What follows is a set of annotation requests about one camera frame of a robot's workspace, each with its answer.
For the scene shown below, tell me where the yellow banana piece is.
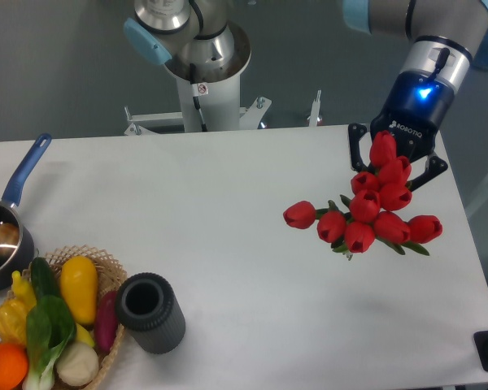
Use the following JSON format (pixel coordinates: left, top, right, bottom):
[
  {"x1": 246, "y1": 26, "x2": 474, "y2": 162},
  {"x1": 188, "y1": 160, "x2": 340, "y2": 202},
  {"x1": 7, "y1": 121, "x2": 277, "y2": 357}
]
[{"x1": 76, "y1": 323, "x2": 95, "y2": 348}]

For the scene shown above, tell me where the orange fruit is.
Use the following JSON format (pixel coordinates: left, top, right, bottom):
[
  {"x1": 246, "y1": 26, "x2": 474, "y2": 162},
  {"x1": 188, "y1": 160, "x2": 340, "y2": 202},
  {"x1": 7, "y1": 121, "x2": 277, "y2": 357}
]
[{"x1": 0, "y1": 343, "x2": 28, "y2": 390}]

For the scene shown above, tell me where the small yellow pepper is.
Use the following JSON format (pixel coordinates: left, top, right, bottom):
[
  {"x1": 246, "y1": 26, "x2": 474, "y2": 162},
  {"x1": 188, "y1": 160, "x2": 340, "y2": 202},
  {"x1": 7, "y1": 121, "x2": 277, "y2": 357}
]
[{"x1": 11, "y1": 271, "x2": 37, "y2": 311}]

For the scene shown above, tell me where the dark green cucumber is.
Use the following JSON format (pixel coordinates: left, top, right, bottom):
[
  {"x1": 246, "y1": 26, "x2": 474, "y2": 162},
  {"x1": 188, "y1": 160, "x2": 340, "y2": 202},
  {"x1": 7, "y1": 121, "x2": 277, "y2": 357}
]
[{"x1": 29, "y1": 257, "x2": 62, "y2": 301}]

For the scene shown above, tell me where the blue handled saucepan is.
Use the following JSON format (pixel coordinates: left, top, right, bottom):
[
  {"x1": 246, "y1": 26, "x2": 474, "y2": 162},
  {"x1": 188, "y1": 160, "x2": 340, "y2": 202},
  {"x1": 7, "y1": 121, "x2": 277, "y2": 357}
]
[{"x1": 0, "y1": 133, "x2": 52, "y2": 291}]

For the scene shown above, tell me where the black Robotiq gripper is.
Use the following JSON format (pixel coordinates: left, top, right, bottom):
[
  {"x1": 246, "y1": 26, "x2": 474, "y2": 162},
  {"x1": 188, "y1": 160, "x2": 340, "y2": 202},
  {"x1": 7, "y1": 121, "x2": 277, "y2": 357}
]
[{"x1": 347, "y1": 71, "x2": 455, "y2": 192}]

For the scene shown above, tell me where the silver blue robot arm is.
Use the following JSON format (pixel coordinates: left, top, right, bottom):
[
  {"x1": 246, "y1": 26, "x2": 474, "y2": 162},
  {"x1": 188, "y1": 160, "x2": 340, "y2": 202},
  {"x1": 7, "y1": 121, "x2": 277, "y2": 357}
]
[{"x1": 124, "y1": 1, "x2": 488, "y2": 190}]

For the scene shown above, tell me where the purple sweet potato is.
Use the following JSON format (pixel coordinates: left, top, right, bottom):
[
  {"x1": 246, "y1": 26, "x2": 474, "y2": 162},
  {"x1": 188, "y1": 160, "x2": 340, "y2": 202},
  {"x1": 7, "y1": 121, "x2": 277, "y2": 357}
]
[{"x1": 94, "y1": 290, "x2": 118, "y2": 353}]

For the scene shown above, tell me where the yellow bell pepper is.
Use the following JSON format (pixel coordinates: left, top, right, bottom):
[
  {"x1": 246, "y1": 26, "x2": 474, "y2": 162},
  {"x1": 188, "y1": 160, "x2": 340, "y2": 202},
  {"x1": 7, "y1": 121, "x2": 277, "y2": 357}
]
[{"x1": 0, "y1": 298, "x2": 28, "y2": 346}]

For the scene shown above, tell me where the green bok choy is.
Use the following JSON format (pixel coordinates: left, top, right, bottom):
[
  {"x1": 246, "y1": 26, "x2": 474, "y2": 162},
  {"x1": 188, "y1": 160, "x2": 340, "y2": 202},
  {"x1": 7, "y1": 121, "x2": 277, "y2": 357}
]
[{"x1": 21, "y1": 295, "x2": 78, "y2": 390}]

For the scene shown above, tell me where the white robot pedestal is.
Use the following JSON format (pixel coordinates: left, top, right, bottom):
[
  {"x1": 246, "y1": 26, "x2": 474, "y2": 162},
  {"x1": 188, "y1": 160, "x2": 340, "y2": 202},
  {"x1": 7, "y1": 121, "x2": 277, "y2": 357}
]
[{"x1": 124, "y1": 76, "x2": 272, "y2": 136}]

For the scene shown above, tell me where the red tulip bouquet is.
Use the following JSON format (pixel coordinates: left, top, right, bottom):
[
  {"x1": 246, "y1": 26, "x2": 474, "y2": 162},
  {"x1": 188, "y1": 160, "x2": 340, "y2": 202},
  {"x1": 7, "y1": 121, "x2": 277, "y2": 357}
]
[{"x1": 283, "y1": 130, "x2": 443, "y2": 258}]

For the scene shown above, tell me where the dark grey ribbed vase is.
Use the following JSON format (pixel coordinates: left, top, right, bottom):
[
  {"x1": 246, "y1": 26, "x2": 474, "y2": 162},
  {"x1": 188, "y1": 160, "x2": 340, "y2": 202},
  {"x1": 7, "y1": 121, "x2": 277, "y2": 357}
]
[{"x1": 115, "y1": 272, "x2": 186, "y2": 354}]

